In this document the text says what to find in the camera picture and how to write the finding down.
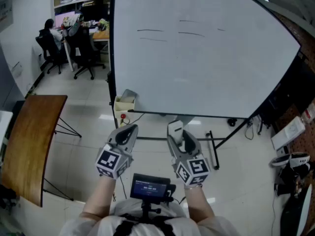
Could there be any person's right forearm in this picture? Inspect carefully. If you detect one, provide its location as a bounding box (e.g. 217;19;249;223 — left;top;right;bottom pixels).
184;184;217;218

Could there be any wall notice panel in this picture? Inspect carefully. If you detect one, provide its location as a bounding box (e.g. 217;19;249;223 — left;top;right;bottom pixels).
0;0;14;33

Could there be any black office chair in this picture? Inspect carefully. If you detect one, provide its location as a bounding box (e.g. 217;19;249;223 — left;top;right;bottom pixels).
64;26;107;81
35;34;69;75

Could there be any brown wooden table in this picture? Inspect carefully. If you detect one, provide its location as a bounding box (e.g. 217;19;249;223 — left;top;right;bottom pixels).
1;94;82;207

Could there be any pink computer screen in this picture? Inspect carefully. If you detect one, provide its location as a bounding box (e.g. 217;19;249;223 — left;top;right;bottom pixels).
54;10;76;29

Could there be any black chest-mounted monitor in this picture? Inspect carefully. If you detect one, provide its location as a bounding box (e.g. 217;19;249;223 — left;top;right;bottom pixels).
129;173;177;221

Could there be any white patterned bag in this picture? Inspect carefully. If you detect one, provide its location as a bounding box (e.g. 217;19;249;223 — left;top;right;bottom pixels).
62;14;82;37

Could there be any floor power strip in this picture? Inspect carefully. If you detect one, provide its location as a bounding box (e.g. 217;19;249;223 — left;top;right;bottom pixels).
24;82;38;98

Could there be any wooden desk with white legs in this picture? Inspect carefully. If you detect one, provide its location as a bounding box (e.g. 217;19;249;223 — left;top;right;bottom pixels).
63;29;110;72

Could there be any black floor cable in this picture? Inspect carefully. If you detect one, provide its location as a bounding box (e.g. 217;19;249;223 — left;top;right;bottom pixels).
244;121;254;141

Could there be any cream storage box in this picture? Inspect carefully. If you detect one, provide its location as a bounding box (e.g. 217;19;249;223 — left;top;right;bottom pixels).
114;95;136;113

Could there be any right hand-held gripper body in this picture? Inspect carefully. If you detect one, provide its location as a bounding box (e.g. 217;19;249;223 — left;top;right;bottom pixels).
171;151;211;189

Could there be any white cardboard box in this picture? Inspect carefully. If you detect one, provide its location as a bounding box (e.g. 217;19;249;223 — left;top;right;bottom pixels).
270;116;306;150

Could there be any black chest harness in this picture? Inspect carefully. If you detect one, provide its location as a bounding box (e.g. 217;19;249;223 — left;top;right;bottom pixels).
114;213;176;236

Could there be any grey flat device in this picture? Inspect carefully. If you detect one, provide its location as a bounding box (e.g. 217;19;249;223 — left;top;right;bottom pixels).
121;89;137;103

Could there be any white whiteboard eraser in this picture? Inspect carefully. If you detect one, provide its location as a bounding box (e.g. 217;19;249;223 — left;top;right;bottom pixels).
167;120;184;147

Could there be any whiteboard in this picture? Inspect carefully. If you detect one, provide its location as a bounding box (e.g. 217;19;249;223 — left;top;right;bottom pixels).
107;0;302;171

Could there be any person's white shirt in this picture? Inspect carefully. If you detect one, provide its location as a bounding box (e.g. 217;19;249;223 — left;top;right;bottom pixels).
59;200;243;236

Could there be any person's left forearm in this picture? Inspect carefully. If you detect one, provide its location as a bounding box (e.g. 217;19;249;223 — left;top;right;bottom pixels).
82;175;117;219

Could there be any white and black headset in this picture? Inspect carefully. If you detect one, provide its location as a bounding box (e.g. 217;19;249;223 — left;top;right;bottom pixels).
271;152;311;168

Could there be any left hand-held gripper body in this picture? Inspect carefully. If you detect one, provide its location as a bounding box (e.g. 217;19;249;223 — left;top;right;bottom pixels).
95;141;134;180

